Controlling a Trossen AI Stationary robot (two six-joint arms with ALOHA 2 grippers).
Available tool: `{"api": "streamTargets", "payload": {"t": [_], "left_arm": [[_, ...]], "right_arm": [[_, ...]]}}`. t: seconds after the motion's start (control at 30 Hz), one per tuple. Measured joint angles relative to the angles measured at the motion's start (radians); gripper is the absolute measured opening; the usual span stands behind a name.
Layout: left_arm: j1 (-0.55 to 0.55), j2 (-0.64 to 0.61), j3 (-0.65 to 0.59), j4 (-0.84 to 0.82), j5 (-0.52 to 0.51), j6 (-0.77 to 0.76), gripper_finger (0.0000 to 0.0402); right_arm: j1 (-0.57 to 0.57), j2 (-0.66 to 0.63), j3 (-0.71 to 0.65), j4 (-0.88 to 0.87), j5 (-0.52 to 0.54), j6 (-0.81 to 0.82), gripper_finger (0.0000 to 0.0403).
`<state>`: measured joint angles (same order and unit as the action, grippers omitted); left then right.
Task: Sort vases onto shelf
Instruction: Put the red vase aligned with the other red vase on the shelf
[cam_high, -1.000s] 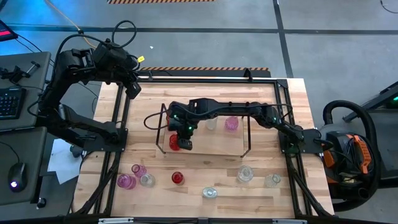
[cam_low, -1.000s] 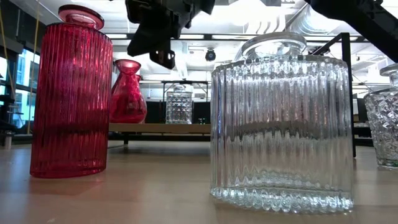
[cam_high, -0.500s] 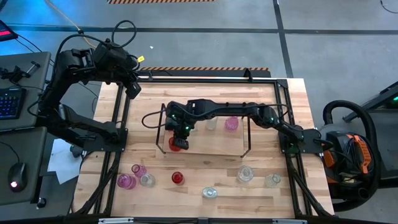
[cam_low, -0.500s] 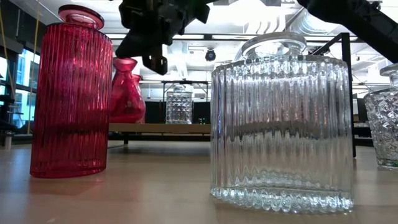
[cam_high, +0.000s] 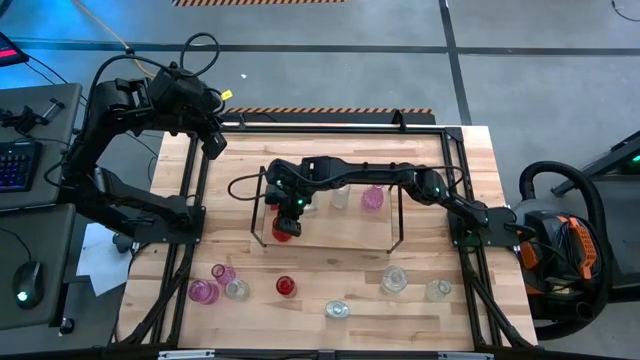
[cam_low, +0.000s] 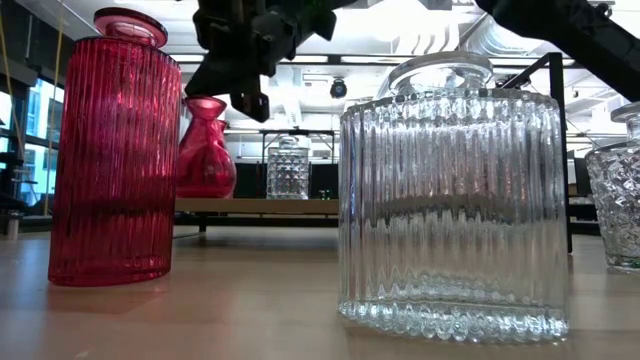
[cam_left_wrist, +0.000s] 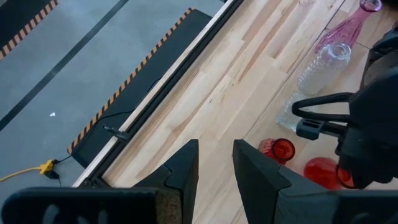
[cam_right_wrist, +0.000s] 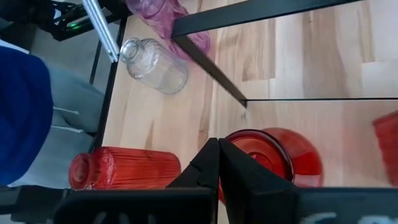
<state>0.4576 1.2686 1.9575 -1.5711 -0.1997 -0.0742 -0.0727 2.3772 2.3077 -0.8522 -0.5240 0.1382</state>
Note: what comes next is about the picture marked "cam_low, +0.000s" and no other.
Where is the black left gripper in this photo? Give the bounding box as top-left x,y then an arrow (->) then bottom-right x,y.
184,0 -> 351,124

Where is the red bulbous ribbed glass vase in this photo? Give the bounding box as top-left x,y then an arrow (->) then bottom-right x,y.
175,95 -> 238,200

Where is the clear studded square glass vase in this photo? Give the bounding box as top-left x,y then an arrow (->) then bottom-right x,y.
266,134 -> 311,201

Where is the red ribbed cylinder glass vase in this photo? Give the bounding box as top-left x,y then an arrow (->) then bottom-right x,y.
47,7 -> 183,288

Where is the clear large ribbed glass vase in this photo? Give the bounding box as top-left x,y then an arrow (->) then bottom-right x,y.
337,51 -> 571,345

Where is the clear faceted wide glass vase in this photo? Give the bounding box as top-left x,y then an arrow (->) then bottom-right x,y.
584,101 -> 640,275

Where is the long white light bar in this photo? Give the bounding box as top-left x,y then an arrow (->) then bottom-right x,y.
169,52 -> 640,69

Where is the black rectangular panel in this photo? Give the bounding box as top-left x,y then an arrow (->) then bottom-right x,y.
234,162 -> 341,200

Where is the large glass window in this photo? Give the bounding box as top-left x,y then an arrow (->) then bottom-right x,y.
0,74 -> 66,209

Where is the black round rig camera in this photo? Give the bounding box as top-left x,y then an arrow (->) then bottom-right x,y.
328,77 -> 349,100

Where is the wooden shelf with black frame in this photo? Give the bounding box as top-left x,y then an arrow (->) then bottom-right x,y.
169,52 -> 575,254

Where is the yellow hanging cable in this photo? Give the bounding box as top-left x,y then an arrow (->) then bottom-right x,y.
42,0 -> 66,217

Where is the silver ceiling air duct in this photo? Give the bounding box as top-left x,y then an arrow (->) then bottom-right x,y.
457,14 -> 551,57

